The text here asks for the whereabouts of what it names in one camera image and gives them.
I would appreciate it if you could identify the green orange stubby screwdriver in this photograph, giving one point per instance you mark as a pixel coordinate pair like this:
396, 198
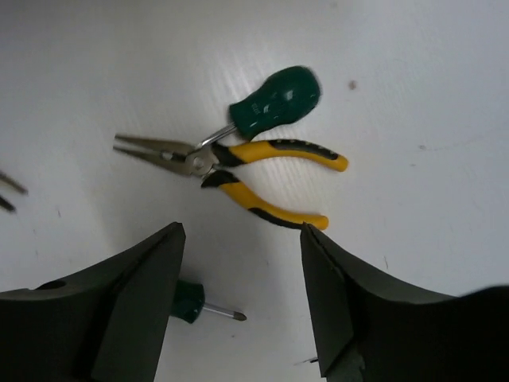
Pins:
189, 302

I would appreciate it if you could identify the green stubby flathead screwdriver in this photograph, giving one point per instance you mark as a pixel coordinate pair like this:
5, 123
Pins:
284, 98

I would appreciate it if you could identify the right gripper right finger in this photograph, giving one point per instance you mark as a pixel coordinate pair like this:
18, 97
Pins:
370, 326

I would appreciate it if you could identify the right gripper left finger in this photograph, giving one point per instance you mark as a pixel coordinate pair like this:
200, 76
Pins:
104, 323

